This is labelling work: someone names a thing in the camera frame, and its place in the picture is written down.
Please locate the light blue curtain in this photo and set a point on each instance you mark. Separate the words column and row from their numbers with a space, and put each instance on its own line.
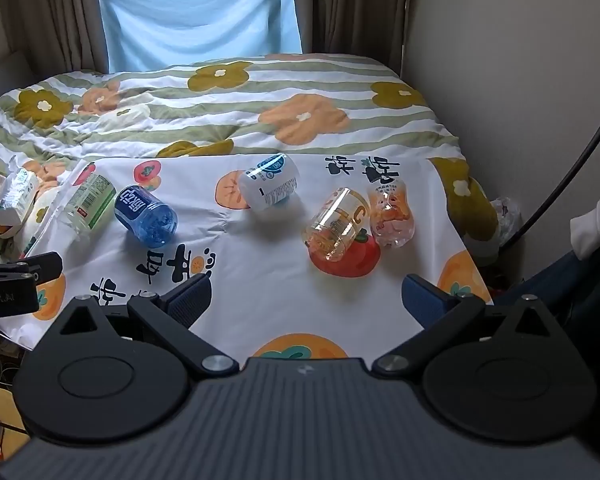
column 195, row 10

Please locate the blue plastic bottle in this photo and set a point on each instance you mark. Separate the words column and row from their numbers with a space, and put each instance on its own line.
column 145, row 215

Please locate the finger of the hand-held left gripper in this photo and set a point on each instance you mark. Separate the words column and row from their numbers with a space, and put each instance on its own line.
column 35, row 266

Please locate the person's white sleeve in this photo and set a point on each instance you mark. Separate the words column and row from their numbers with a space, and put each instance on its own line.
column 597, row 227

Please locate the white cup blue label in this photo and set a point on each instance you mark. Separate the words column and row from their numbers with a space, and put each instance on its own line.
column 271, row 181

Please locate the clear yellow-label bottle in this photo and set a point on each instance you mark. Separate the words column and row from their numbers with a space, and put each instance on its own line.
column 336, row 227

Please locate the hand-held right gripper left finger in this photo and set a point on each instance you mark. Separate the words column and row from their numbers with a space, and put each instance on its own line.
column 192, row 302

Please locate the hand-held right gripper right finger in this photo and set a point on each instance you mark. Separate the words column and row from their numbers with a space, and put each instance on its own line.
column 422, row 302

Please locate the clear plastic bag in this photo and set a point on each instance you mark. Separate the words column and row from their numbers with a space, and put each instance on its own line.
column 506, row 217

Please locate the clear pink-label bottle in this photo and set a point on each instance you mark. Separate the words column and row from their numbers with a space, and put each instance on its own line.
column 390, row 216

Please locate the brown curtain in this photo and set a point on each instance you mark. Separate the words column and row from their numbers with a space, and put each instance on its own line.
column 55, row 15
column 355, row 7

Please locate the white tissue packet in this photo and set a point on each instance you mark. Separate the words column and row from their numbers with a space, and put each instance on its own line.
column 16, row 195

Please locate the floral striped blanket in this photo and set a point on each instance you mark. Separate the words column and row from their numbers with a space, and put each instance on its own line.
column 220, row 110

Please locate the white fruit printed cloth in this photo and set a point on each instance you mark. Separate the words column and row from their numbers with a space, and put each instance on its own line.
column 260, row 270

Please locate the clear cup green label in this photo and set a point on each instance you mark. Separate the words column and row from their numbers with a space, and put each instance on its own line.
column 87, row 202

